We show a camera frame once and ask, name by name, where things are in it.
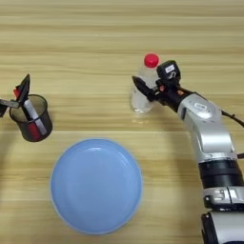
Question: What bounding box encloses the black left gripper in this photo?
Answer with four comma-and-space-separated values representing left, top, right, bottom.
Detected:
0, 73, 31, 118

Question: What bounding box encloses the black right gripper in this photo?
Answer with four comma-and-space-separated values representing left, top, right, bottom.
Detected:
132, 75, 194, 112

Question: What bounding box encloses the clear bottle red cap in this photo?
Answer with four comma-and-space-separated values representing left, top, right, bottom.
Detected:
131, 52, 161, 114

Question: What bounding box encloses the black mesh pen cup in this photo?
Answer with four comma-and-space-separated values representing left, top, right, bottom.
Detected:
9, 93, 53, 143

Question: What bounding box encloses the white marker black cap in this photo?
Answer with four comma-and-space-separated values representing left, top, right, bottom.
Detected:
22, 98, 49, 136

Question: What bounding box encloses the blue round plate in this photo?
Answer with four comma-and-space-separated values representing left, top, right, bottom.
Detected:
50, 137, 143, 235

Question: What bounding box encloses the red marker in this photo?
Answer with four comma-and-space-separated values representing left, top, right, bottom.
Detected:
12, 87, 43, 141

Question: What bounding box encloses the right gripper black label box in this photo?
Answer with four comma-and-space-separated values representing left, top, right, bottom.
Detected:
155, 60, 181, 83

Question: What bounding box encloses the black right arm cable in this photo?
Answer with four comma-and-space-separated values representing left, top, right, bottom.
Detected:
220, 109, 244, 129

